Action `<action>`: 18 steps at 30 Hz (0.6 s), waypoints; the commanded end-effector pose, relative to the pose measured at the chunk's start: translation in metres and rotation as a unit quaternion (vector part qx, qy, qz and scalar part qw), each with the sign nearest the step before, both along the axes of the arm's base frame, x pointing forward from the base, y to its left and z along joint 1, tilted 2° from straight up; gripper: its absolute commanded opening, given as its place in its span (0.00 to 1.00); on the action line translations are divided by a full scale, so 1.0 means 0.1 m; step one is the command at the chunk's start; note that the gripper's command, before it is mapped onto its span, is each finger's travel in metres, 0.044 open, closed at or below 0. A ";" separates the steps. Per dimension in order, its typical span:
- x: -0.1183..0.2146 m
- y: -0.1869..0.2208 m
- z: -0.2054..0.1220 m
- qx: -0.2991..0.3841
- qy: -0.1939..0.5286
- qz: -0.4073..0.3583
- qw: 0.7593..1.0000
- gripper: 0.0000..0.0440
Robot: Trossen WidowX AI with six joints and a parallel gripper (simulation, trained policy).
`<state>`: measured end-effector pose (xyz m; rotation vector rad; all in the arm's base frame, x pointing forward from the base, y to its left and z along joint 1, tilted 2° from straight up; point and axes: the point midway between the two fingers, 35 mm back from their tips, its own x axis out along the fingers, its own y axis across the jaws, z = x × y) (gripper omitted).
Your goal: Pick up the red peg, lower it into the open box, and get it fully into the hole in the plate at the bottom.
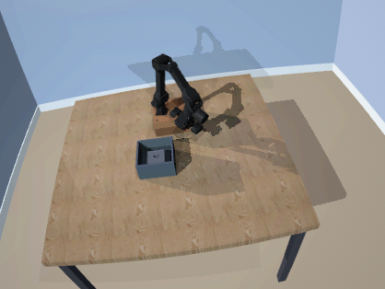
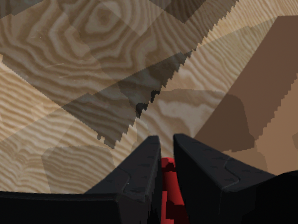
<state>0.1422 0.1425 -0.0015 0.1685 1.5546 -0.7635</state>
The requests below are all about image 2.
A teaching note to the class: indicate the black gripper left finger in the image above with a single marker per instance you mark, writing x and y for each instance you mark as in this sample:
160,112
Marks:
131,194

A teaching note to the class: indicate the red peg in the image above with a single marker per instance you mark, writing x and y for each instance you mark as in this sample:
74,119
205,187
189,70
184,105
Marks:
173,209

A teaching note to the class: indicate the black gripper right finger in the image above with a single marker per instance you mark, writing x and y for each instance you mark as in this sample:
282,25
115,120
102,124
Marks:
217,189

